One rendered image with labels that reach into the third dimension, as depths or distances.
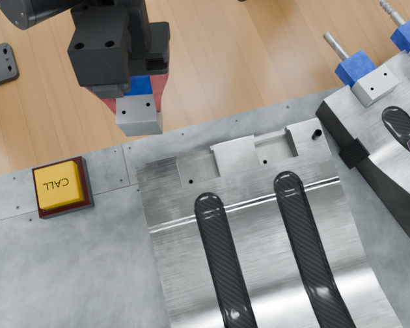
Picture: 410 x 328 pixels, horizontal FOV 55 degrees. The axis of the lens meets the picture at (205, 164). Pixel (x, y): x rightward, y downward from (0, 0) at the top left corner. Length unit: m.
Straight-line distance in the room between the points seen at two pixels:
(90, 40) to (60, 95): 0.37
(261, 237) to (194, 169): 0.13
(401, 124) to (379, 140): 0.05
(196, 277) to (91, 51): 0.31
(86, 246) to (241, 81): 0.36
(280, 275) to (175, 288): 0.13
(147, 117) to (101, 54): 0.16
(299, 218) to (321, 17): 0.38
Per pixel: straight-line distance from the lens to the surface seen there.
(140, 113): 0.49
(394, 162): 0.61
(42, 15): 0.37
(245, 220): 0.52
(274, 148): 0.57
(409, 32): 0.70
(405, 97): 0.66
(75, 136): 0.68
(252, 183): 0.52
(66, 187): 0.62
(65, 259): 0.64
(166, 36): 0.44
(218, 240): 0.52
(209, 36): 0.72
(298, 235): 0.53
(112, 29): 0.36
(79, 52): 0.35
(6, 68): 0.76
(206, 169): 0.55
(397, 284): 0.65
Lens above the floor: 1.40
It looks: 75 degrees down
